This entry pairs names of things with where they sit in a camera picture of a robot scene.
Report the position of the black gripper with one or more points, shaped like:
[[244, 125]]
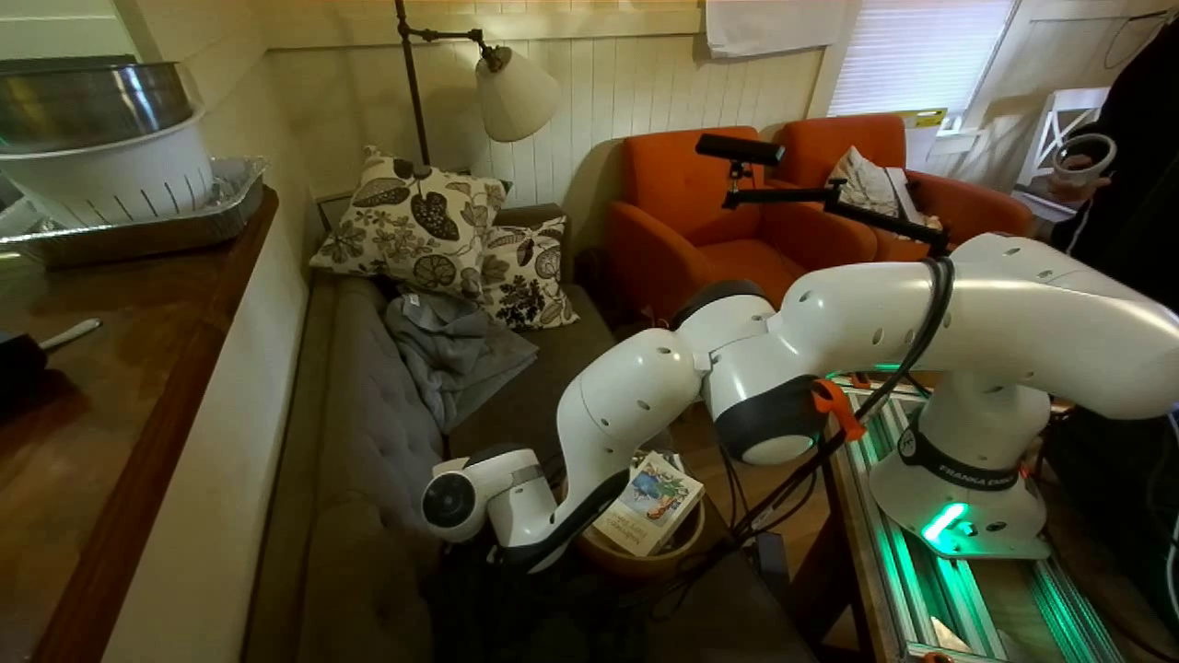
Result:
[[499, 560]]

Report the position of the dark grey blanket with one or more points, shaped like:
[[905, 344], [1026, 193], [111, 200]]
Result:
[[528, 612]]

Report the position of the white mug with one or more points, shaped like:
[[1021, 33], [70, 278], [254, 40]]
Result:
[[1086, 162]]

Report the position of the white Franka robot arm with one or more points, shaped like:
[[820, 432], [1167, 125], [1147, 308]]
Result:
[[982, 333]]

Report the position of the light grey blanket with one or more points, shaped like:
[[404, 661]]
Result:
[[454, 351]]

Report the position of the paperback book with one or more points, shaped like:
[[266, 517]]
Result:
[[649, 498]]

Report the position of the brown tufted sofa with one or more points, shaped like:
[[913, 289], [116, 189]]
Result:
[[354, 445]]

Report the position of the small leaf pattern pillow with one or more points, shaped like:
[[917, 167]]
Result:
[[525, 278]]

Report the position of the large leaf pattern pillow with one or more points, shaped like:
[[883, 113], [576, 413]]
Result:
[[408, 222]]

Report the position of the orange armchair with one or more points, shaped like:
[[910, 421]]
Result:
[[969, 205], [666, 207]]

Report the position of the dark wooden counter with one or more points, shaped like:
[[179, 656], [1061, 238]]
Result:
[[84, 430]]

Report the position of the floor lamp white shade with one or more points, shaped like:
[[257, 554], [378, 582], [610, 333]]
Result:
[[515, 95]]

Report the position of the metal baking tray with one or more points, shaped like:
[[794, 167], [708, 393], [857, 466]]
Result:
[[149, 226]]

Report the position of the patterned cloth on armchair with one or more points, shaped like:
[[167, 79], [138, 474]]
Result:
[[873, 187]]

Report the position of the white hanging sheet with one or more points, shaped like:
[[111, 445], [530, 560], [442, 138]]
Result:
[[773, 25]]

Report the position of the steel mixing bowl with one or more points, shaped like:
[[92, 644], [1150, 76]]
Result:
[[84, 103]]

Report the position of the white window blind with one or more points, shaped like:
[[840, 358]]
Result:
[[923, 56]]

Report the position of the white wooden chair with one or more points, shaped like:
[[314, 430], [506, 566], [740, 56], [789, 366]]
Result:
[[1056, 117]]

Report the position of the person in dark clothes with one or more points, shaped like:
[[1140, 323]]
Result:
[[1143, 171]]

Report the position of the aluminium frame robot table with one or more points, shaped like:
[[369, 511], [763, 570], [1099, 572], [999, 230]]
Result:
[[907, 576]]

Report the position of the black camera on stand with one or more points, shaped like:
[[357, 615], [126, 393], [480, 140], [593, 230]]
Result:
[[784, 195]]

